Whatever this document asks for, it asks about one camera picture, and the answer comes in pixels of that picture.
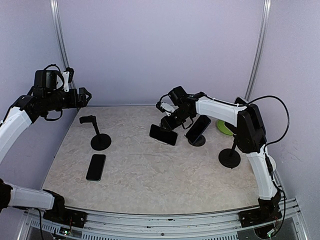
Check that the black gooseneck phone stand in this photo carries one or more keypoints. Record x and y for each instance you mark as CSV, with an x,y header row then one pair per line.
x,y
100,141

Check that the left aluminium corner post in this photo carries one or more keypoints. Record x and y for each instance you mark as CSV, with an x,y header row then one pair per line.
x,y
59,32

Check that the white round bowl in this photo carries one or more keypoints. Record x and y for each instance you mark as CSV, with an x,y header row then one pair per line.
x,y
273,163

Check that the black phone on short stand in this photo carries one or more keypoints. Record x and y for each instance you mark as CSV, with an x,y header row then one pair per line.
x,y
198,128

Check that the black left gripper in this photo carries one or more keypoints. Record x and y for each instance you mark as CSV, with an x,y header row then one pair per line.
x,y
73,103

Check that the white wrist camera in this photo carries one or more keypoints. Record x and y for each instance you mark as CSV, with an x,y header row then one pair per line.
x,y
67,78
165,108

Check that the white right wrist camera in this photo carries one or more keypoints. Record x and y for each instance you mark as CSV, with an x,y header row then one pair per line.
x,y
165,108

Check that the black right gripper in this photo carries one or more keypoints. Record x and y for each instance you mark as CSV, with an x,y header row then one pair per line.
x,y
169,125

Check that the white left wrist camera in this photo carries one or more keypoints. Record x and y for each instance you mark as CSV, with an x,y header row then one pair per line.
x,y
67,78

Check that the tall black phone stand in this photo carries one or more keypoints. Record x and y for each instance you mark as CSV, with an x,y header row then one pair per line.
x,y
229,157

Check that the green round stand base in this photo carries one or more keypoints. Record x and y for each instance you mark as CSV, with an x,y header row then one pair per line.
x,y
222,128

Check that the right aluminium corner post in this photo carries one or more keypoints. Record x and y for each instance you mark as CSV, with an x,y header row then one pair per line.
x,y
259,48

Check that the short black phone stand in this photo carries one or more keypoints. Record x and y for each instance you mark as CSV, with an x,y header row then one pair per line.
x,y
198,141

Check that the aluminium corner post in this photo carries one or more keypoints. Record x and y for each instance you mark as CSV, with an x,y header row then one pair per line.
x,y
259,48
59,32

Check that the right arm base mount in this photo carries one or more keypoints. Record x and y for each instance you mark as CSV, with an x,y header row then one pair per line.
x,y
267,211

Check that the blue-edged black smartphone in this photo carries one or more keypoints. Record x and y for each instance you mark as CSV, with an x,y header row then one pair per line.
x,y
96,167

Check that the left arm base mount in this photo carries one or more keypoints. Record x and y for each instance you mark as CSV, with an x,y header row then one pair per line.
x,y
62,215

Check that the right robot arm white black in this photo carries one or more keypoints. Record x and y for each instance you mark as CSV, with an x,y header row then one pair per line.
x,y
244,121

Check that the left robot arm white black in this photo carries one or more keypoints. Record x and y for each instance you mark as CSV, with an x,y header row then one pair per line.
x,y
50,92

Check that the aluminium front rail frame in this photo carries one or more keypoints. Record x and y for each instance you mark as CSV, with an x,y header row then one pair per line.
x,y
221,225

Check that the black phone on white stand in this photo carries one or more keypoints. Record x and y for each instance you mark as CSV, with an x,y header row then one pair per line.
x,y
168,137

